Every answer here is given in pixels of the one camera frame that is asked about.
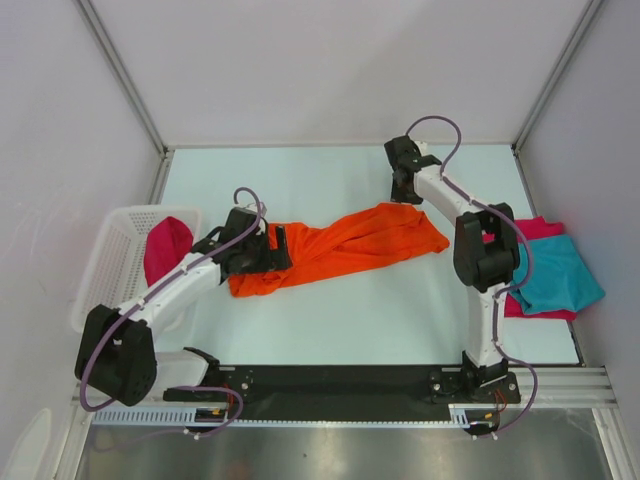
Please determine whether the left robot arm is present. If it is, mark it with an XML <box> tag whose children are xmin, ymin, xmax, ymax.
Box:
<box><xmin>75</xmin><ymin>207</ymin><xmax>292</xmax><ymax>406</ymax></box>

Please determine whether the white cable duct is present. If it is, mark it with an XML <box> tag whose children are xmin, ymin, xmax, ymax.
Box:
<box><xmin>92</xmin><ymin>405</ymin><xmax>498</xmax><ymax>433</ymax></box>

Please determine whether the folded teal t-shirt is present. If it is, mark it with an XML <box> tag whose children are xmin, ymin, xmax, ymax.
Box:
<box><xmin>510</xmin><ymin>234</ymin><xmax>605</xmax><ymax>316</ymax></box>

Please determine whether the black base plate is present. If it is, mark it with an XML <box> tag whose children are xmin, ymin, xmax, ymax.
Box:
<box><xmin>164</xmin><ymin>363</ymin><xmax>521</xmax><ymax>422</ymax></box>

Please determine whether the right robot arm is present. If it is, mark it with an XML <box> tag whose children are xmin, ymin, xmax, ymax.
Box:
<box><xmin>384</xmin><ymin>135</ymin><xmax>520</xmax><ymax>401</ymax></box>

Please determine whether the white plastic basket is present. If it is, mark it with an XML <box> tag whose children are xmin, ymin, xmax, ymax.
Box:
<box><xmin>71</xmin><ymin>205</ymin><xmax>202</xmax><ymax>333</ymax></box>

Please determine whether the orange t-shirt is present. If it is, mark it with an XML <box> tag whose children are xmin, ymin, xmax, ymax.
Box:
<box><xmin>228</xmin><ymin>203</ymin><xmax>449</xmax><ymax>298</ymax></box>

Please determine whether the folded crimson t-shirt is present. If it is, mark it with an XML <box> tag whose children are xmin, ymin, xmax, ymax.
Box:
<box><xmin>505</xmin><ymin>216</ymin><xmax>577</xmax><ymax>322</ymax></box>

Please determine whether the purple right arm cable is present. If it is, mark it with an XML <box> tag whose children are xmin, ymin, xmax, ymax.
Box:
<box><xmin>405</xmin><ymin>115</ymin><xmax>540</xmax><ymax>441</ymax></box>

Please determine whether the crimson t-shirt in basket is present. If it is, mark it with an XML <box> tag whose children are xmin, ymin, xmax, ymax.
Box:
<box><xmin>143</xmin><ymin>216</ymin><xmax>194</xmax><ymax>286</ymax></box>

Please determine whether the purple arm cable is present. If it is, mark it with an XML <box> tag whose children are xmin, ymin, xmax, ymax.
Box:
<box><xmin>405</xmin><ymin>115</ymin><xmax>540</xmax><ymax>441</ymax></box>
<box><xmin>79</xmin><ymin>186</ymin><xmax>266</xmax><ymax>441</ymax></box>

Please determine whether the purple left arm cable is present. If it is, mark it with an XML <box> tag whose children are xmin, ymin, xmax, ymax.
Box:
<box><xmin>79</xmin><ymin>186</ymin><xmax>266</xmax><ymax>441</ymax></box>

